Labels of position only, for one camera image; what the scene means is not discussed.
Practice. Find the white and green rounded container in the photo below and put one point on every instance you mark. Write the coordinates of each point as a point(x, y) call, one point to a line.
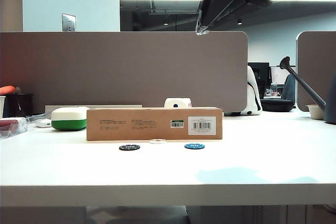
point(68, 121)

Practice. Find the narrow grey desk divider panel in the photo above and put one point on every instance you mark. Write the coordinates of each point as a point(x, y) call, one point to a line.
point(315, 64)

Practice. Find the clear box with red chips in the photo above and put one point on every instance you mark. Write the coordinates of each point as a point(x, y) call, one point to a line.
point(11, 127)

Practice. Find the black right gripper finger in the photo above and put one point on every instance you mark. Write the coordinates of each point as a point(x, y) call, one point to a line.
point(212, 6)
point(228, 10)

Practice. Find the black bowl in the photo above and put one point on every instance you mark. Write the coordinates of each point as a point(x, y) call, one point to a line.
point(277, 105)

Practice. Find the black pot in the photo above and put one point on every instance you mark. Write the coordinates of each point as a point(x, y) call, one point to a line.
point(21, 104)

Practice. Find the metal wall switch plate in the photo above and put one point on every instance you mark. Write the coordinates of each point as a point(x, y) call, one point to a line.
point(68, 22)

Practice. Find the blue grey office chair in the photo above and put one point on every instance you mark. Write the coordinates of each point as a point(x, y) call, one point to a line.
point(288, 87)

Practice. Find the white die with blue dot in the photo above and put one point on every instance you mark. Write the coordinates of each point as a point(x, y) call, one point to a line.
point(176, 102)

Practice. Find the orange rounded object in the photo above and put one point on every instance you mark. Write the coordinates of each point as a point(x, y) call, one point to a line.
point(7, 90)

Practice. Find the clear water bottle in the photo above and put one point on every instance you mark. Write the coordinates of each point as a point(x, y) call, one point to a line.
point(274, 89)

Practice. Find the black poker chip 100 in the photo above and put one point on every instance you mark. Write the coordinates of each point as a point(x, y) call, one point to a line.
point(129, 147)

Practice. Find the dark grey watering can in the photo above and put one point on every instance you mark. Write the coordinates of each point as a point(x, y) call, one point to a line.
point(304, 85)

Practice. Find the blue poker chip 50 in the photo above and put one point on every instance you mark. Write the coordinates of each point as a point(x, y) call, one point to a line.
point(194, 146)

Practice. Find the black computer monitor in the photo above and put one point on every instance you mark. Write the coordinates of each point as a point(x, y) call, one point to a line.
point(262, 74)

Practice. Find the computer monitor with lit screen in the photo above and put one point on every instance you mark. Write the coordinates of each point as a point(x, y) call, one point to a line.
point(278, 75)

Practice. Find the white paper bowl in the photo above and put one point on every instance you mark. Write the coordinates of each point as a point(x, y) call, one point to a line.
point(316, 112)

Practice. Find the small white earbuds case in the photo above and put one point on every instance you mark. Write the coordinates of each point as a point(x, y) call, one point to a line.
point(43, 123)

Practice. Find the brown cardboard rectangular box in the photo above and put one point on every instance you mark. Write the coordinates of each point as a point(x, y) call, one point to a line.
point(136, 127)

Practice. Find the white poker chip 5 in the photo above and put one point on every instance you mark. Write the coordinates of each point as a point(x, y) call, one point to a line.
point(157, 141)

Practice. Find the white and black plush toy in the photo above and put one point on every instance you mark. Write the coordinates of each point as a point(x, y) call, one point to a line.
point(252, 95)

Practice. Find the wide grey desk divider panel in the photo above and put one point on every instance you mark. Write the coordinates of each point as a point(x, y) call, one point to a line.
point(118, 69)

